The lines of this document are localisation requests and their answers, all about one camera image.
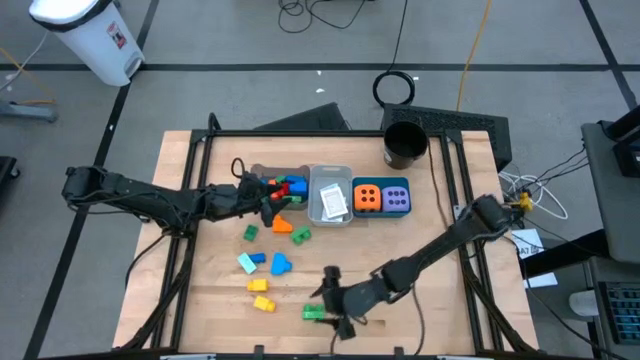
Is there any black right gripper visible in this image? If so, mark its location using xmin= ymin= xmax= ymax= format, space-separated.
xmin=309 ymin=266 xmax=389 ymax=342

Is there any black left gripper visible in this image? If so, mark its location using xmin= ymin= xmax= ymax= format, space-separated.
xmin=209 ymin=170 xmax=290 ymax=229

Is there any green two-stud toy block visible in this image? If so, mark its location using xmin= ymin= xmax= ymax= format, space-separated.
xmin=301 ymin=303 xmax=327 ymax=322

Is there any large blue toy block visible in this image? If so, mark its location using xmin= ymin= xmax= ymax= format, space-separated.
xmin=270 ymin=251 xmax=294 ymax=277

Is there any white card box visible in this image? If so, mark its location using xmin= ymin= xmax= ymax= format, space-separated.
xmin=319 ymin=183 xmax=350 ymax=219

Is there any orange foam die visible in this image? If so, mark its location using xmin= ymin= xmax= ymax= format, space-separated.
xmin=353 ymin=183 xmax=382 ymax=213

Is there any purple foam die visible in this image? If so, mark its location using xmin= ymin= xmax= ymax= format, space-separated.
xmin=381 ymin=185 xmax=412 ymax=213

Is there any dark grey translucent bin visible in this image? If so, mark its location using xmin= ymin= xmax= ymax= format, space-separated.
xmin=248 ymin=163 xmax=311 ymax=211

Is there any light grey plastic bin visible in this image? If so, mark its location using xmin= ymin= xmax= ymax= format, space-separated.
xmin=306 ymin=164 xmax=354 ymax=228

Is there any light cyan toy block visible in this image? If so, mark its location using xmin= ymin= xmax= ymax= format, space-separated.
xmin=236 ymin=252 xmax=258 ymax=276

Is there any black wedge panel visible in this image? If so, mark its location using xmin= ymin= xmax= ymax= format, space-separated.
xmin=252 ymin=101 xmax=351 ymax=133

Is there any teal plastic bin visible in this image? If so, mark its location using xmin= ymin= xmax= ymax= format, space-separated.
xmin=351 ymin=175 xmax=413 ymax=219

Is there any black bucket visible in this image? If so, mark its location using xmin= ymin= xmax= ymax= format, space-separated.
xmin=383 ymin=120 xmax=430 ymax=171

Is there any white paper sheet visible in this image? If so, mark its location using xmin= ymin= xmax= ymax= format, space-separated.
xmin=522 ymin=272 xmax=560 ymax=290
xmin=510 ymin=228 xmax=546 ymax=260

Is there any black perforated case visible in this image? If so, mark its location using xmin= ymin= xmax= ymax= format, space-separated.
xmin=379 ymin=102 xmax=514 ymax=173

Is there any white trash can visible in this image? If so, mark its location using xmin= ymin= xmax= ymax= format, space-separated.
xmin=28 ymin=0 xmax=147 ymax=88

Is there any white rounded object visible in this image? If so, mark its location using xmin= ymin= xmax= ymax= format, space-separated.
xmin=568 ymin=289 xmax=601 ymax=318

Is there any grey floor base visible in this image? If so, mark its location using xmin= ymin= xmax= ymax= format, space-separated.
xmin=0 ymin=101 xmax=60 ymax=124

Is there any black floor object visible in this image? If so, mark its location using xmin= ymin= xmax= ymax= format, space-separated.
xmin=0 ymin=155 xmax=22 ymax=190

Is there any backlit keyboard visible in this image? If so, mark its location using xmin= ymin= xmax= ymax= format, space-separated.
xmin=596 ymin=280 xmax=640 ymax=347

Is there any grey desk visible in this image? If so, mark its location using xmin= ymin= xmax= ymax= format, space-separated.
xmin=579 ymin=119 xmax=640 ymax=265

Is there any black device on desk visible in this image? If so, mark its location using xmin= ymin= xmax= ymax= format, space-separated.
xmin=612 ymin=139 xmax=640 ymax=180

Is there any black metal table frame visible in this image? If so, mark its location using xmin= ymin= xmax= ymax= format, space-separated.
xmin=118 ymin=112 xmax=540 ymax=354

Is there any coiled black floor cable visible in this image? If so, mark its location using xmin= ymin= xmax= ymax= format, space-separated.
xmin=371 ymin=0 xmax=418 ymax=108

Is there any looped black floor cable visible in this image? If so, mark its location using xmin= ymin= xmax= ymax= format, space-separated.
xmin=276 ymin=0 xmax=374 ymax=35

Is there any white cable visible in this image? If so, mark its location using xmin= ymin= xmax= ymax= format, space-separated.
xmin=497 ymin=171 xmax=570 ymax=221

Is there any yellow floor cable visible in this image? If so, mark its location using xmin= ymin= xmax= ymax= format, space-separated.
xmin=454 ymin=0 xmax=495 ymax=113

